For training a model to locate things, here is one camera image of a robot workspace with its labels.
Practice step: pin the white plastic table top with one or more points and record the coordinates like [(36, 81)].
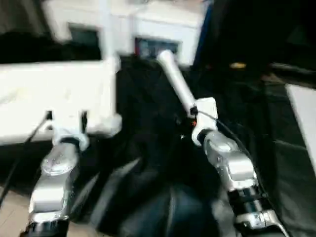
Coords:
[(61, 86)]

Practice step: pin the white plastic table leg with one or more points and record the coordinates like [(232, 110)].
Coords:
[(177, 79), (108, 29)]

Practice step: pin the black mat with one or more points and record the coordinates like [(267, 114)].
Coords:
[(148, 160)]

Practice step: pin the small yellow label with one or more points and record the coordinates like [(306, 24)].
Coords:
[(238, 65)]

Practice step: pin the red and white bottle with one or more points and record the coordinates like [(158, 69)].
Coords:
[(137, 45)]

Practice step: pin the white cabinet with glass doors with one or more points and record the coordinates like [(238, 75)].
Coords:
[(160, 24)]

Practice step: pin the flat white board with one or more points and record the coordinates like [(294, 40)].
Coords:
[(303, 111)]

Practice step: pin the grey-green curtain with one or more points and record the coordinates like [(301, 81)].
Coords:
[(19, 14)]

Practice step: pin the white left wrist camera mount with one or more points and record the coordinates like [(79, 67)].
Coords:
[(69, 128)]

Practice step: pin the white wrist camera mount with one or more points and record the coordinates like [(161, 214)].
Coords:
[(69, 128), (206, 111)]

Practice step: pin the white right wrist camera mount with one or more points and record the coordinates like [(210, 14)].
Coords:
[(206, 111)]

